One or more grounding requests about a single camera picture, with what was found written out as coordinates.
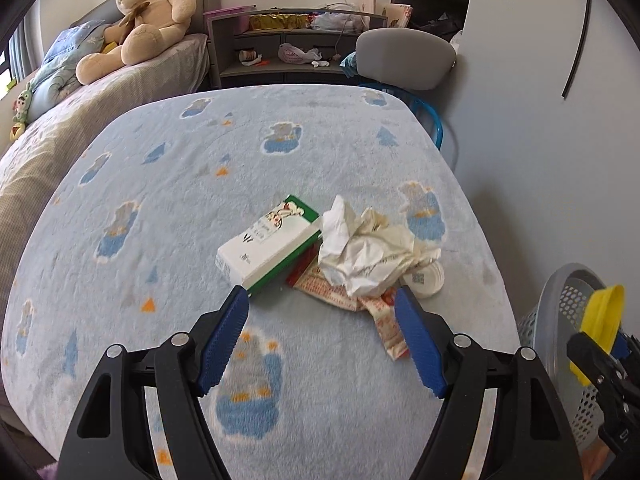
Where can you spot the white green carton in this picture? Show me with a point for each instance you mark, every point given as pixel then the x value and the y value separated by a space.
pixel 265 245

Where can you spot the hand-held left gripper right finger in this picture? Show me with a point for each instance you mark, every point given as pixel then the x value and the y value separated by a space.
pixel 417 345

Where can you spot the white paper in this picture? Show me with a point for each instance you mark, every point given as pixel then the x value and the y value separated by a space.
pixel 360 255

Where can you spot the dark cloth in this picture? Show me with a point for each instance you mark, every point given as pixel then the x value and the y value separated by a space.
pixel 440 24

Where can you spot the small red white cup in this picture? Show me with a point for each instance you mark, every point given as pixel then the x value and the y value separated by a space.
pixel 250 56

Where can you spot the grey shelf unit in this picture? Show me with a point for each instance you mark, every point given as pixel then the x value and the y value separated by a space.
pixel 280 73

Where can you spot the blue cloth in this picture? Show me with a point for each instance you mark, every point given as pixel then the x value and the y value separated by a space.
pixel 349 65

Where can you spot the white socks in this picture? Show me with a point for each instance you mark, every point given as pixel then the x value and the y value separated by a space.
pixel 320 64

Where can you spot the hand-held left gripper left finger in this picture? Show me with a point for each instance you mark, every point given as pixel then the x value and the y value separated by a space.
pixel 222 340

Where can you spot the purple fluffy cloth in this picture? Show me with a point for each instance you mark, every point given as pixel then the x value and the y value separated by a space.
pixel 47 471

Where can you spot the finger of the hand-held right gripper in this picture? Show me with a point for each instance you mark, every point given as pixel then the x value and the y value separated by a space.
pixel 587 355
pixel 629 347

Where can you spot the bed with grey headboard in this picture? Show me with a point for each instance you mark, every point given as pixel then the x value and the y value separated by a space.
pixel 45 135

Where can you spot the white round lid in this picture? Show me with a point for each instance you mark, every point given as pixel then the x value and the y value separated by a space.
pixel 427 277

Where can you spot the pink plastic bag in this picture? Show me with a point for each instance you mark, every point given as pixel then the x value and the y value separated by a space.
pixel 295 53

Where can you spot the tan teddy bear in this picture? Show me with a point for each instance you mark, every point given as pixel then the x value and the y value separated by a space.
pixel 150 25

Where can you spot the yellow plastic lid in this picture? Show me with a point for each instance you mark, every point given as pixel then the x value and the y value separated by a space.
pixel 602 315

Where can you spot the grey padded chair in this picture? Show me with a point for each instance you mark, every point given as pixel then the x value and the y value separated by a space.
pixel 405 57

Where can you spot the pink patterned gift bag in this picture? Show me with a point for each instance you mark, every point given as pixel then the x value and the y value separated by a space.
pixel 397 15

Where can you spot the white plastic bag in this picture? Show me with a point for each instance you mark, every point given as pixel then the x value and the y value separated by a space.
pixel 337 19

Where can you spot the blue printed quilt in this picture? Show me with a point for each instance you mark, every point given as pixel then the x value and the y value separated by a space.
pixel 55 70

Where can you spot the grey perforated plastic basket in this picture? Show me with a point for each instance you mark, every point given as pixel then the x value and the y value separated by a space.
pixel 555 320

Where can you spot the red printed wrapper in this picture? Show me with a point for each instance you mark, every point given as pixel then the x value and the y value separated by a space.
pixel 385 325

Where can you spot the pink plastic box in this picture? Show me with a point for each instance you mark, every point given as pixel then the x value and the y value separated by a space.
pixel 227 15

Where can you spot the gold foil packets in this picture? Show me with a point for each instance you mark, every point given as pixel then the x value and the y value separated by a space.
pixel 277 21

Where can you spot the blue child chair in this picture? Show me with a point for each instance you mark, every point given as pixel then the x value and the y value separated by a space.
pixel 432 117

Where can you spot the grey curtain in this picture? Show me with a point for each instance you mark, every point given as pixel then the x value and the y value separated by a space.
pixel 16 52

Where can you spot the small green plush toy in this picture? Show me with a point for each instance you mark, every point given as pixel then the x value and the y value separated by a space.
pixel 21 110

